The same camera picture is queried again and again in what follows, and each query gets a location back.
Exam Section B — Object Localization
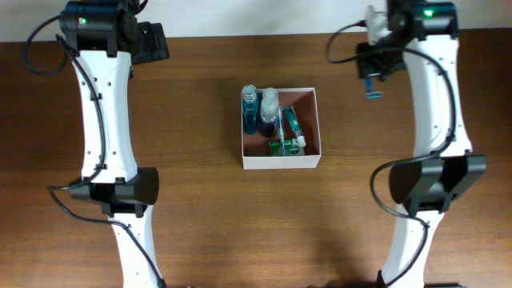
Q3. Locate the green red toothpaste tube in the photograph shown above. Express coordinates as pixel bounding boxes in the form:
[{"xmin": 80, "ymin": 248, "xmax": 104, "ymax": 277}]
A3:
[{"xmin": 282, "ymin": 106, "xmax": 306, "ymax": 147}]

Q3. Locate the teal mouthwash bottle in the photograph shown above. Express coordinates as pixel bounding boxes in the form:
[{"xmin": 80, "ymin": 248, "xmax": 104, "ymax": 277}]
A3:
[{"xmin": 242, "ymin": 84, "xmax": 259, "ymax": 134}]

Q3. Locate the purple hand sanitizer bottle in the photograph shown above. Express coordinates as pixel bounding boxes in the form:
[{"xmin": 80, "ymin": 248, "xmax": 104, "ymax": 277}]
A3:
[{"xmin": 259, "ymin": 87, "xmax": 279, "ymax": 138}]

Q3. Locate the green soap box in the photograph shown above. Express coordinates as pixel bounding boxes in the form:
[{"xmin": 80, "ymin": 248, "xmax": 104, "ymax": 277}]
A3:
[{"xmin": 269, "ymin": 138, "xmax": 306, "ymax": 157}]

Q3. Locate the blue disposable razor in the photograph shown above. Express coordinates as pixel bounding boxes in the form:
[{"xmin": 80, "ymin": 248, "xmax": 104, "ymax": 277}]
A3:
[{"xmin": 364, "ymin": 78, "xmax": 384, "ymax": 99}]

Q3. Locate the blue white toothbrush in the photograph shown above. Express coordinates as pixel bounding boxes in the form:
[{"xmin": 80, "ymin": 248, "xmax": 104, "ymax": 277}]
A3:
[{"xmin": 278, "ymin": 107, "xmax": 287, "ymax": 157}]

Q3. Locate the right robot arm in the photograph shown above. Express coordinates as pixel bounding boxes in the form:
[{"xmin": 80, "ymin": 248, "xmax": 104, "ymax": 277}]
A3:
[{"xmin": 357, "ymin": 1, "xmax": 486, "ymax": 287}]

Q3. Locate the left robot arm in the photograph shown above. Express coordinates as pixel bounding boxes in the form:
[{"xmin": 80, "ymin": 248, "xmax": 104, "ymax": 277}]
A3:
[{"xmin": 58, "ymin": 1, "xmax": 170, "ymax": 287}]

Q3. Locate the white open cardboard box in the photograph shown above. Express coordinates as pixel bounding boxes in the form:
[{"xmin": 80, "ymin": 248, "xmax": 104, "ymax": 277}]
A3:
[{"xmin": 241, "ymin": 88, "xmax": 322, "ymax": 170}]

